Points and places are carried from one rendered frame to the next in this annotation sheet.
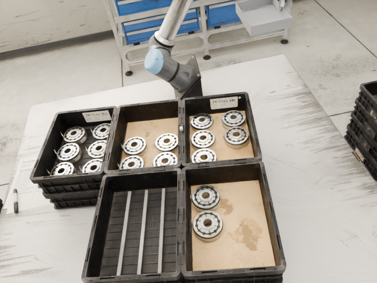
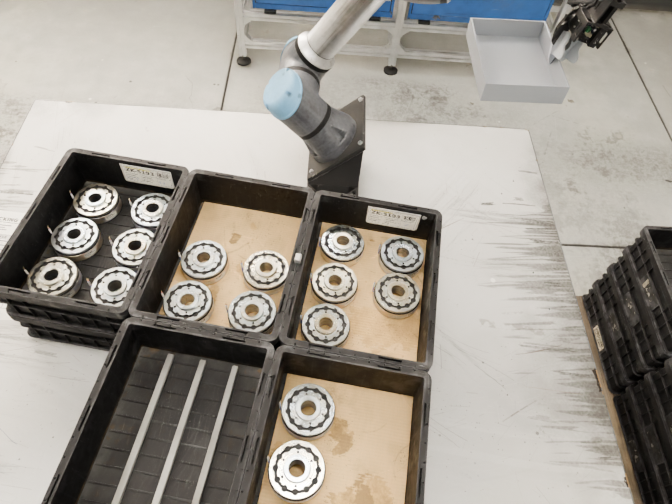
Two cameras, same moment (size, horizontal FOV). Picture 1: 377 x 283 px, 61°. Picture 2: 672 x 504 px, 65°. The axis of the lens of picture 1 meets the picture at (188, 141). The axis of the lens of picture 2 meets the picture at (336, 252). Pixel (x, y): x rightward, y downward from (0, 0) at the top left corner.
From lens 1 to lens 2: 33 cm
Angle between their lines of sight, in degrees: 9
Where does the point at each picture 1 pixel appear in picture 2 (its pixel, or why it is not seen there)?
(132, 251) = (145, 484)
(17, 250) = not seen: outside the picture
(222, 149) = (364, 312)
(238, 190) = (370, 408)
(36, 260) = not seen: outside the picture
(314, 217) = (492, 481)
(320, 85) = (569, 182)
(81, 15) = not seen: outside the picture
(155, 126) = (254, 224)
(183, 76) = (332, 136)
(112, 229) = (119, 425)
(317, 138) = (540, 323)
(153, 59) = (282, 92)
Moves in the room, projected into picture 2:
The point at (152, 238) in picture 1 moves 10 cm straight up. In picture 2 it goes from (188, 466) to (178, 452)
